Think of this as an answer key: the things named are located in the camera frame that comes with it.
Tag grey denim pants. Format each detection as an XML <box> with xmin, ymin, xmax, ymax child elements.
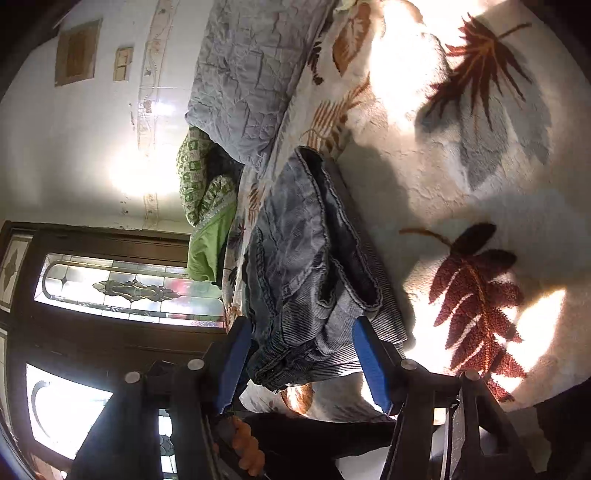
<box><xmin>242</xmin><ymin>147</ymin><xmax>408</xmax><ymax>391</ymax></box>

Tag small tan wall plaque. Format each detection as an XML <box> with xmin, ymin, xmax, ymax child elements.
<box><xmin>113</xmin><ymin>46</ymin><xmax>134</xmax><ymax>82</ymax></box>

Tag stained glass window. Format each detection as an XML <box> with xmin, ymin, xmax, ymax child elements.
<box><xmin>1</xmin><ymin>221</ymin><xmax>225</xmax><ymax>479</ymax></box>

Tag green patterned quilt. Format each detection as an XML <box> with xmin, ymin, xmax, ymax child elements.
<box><xmin>176</xmin><ymin>127</ymin><xmax>242</xmax><ymax>286</ymax></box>

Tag leaf patterned bed blanket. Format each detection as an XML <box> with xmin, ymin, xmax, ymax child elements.
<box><xmin>223</xmin><ymin>1</ymin><xmax>590</xmax><ymax>410</ymax></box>

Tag grey quilted pillow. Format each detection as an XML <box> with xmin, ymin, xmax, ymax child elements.
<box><xmin>185</xmin><ymin>1</ymin><xmax>335</xmax><ymax>171</ymax></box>

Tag person's left hand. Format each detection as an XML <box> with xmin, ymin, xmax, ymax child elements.
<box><xmin>214</xmin><ymin>416</ymin><xmax>266</xmax><ymax>478</ymax></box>

